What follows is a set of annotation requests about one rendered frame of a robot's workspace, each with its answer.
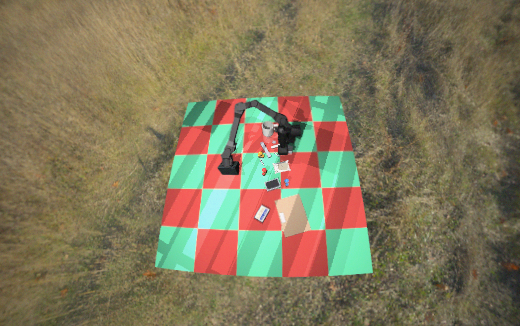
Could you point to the cream paper card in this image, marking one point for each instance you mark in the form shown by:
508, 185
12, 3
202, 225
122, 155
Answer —
281, 167

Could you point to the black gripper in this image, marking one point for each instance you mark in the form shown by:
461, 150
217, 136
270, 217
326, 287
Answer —
282, 149

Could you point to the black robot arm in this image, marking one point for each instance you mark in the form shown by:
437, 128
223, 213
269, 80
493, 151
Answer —
230, 147

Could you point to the grey mug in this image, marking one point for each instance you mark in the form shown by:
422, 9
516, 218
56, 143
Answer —
268, 128

